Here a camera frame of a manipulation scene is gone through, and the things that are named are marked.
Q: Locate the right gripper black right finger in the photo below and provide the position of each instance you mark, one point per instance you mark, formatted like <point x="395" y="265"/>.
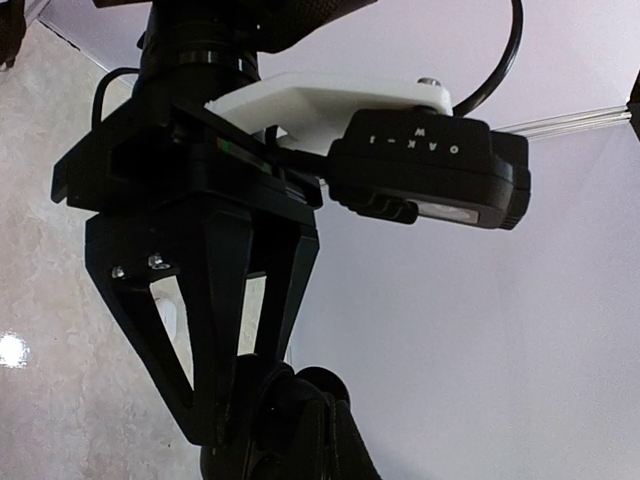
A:
<point x="633" y="106"/>

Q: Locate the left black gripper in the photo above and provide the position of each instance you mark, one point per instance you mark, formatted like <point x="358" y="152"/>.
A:
<point x="144" y="155"/>

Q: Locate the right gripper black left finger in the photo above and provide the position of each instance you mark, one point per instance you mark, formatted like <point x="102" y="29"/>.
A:
<point x="314" y="437"/>

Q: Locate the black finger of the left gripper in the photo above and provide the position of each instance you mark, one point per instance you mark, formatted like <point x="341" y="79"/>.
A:
<point x="285" y="251"/>

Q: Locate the white oval charging case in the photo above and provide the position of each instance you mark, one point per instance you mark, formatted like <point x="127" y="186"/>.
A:
<point x="167" y="307"/>

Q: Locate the black oval charging case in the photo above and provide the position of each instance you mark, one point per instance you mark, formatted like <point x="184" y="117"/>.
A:
<point x="258" y="380"/>

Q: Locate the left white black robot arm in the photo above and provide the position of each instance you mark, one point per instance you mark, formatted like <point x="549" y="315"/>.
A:
<point x="200" y="50"/>

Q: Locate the left aluminium frame post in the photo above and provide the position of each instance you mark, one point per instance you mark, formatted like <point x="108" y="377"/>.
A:
<point x="571" y="123"/>

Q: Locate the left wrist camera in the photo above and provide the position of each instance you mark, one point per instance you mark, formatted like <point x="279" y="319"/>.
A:
<point x="390" y="150"/>

